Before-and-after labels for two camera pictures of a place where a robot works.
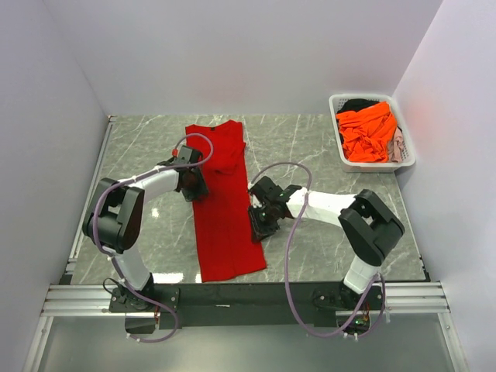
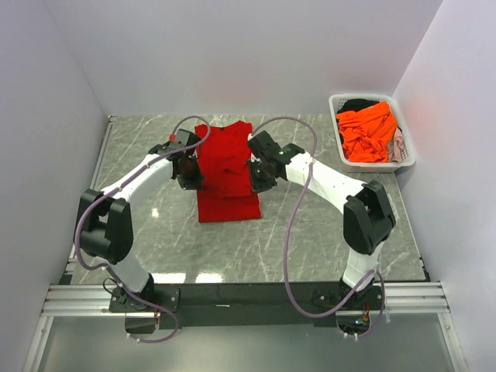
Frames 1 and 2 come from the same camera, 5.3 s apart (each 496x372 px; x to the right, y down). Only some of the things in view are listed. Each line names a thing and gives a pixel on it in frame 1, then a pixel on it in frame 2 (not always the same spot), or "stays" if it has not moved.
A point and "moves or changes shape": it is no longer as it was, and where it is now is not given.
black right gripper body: (265, 222) to (260, 178)
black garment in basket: (355, 105) stays
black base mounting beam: (249, 304) stays
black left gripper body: (197, 187) to (193, 176)
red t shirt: (227, 246) moves or changes shape
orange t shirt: (365, 132) stays
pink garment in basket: (396, 146) stays
